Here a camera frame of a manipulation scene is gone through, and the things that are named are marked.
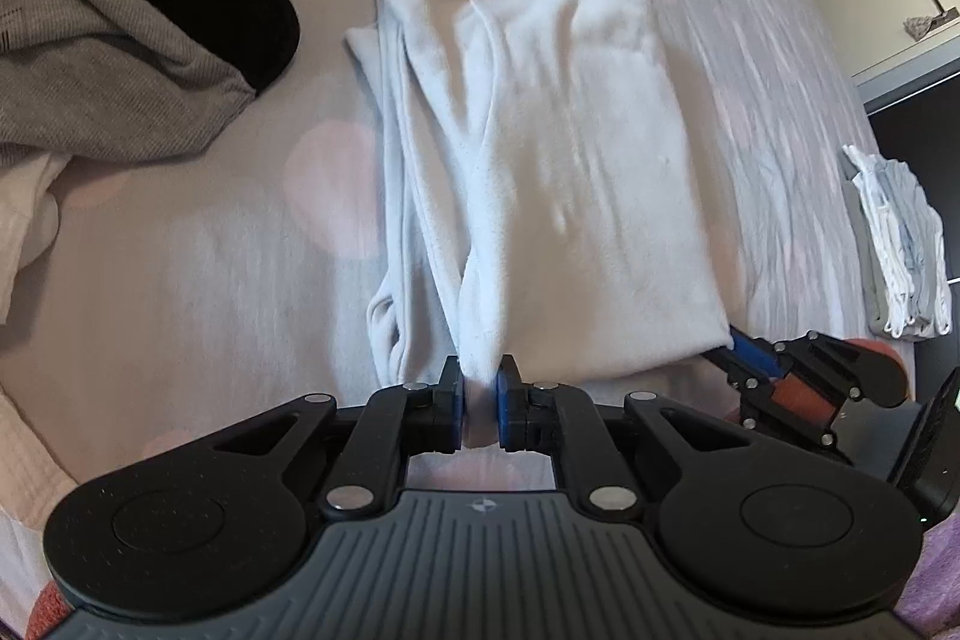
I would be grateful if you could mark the bed with pink-dotted sheet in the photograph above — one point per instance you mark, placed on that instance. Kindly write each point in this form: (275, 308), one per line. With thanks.
(225, 235)

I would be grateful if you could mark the grey ribbed garment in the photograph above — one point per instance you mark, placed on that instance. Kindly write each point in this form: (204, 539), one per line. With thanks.
(97, 48)

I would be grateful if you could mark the white long-sleeve top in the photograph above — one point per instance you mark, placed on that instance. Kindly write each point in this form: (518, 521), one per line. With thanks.
(555, 160)

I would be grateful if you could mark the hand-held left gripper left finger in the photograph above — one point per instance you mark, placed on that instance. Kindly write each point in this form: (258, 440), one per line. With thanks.
(454, 411)

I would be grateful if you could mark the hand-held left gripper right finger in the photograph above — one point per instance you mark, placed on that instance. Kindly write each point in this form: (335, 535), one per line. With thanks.
(506, 411)

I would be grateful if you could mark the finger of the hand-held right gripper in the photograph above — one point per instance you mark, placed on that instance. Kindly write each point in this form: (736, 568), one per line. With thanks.
(757, 404)
(757, 353)

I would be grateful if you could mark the stack of folded pale clothes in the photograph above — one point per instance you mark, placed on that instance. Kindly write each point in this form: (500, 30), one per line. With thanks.
(900, 242)

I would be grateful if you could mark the white knit garment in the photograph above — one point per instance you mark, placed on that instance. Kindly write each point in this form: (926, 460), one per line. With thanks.
(26, 220)

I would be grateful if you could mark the white quilted cloth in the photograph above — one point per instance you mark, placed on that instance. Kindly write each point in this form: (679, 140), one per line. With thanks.
(30, 467)

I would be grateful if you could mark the person's red knit garment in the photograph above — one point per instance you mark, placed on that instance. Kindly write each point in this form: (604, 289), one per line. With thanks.
(802, 396)

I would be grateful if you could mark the black wardrobe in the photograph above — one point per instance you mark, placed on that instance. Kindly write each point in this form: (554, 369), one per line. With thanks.
(922, 145)

